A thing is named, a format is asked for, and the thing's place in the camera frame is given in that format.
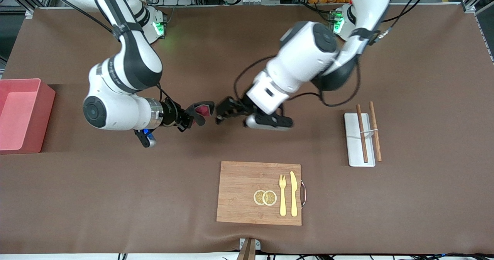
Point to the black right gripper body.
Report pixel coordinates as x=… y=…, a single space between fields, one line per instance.
x=171 y=112

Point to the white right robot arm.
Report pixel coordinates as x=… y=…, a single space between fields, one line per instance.
x=115 y=109

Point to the brown table cover mat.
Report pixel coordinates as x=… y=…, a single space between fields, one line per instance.
x=154 y=175

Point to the bamboo cutting board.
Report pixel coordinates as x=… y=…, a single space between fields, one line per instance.
x=239 y=194

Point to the lemon slice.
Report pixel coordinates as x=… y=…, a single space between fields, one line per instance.
x=257 y=197
x=270 y=198

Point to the yellow fork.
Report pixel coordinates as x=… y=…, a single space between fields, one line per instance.
x=283 y=198

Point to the white rack base tray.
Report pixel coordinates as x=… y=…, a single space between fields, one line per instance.
x=353 y=144

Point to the yellow knife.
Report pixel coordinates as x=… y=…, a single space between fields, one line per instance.
x=293 y=194

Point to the right wooden chopstick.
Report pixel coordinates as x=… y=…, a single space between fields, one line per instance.
x=362 y=136

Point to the brown wooden chopsticks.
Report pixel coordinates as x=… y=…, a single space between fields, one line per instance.
x=375 y=136

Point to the pink plastic bin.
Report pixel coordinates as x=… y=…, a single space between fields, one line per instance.
x=19 y=117

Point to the metal clamp bracket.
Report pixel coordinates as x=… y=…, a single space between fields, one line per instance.
x=257 y=245

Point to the brown stand post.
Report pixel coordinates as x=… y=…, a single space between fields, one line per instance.
x=247 y=252

